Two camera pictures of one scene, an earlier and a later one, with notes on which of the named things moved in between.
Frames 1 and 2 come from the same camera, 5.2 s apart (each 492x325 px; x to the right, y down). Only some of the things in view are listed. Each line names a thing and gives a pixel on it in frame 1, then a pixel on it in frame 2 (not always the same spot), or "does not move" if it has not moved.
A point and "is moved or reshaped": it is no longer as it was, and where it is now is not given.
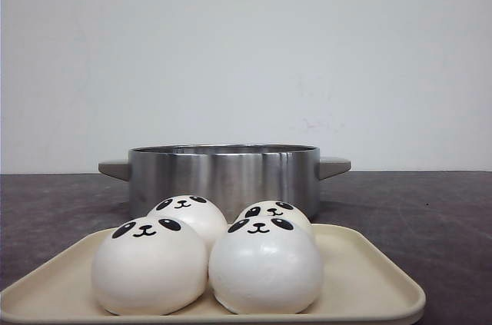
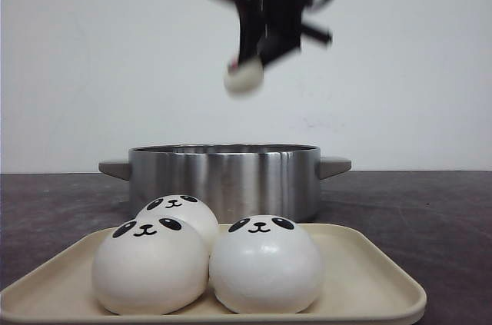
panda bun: [273, 207] -> [246, 77]
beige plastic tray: [368, 270] does not move
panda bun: [203, 213] is moved or reshaped
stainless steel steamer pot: [233, 176] does not move
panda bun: [266, 265] does not move
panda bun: [149, 266] does not move
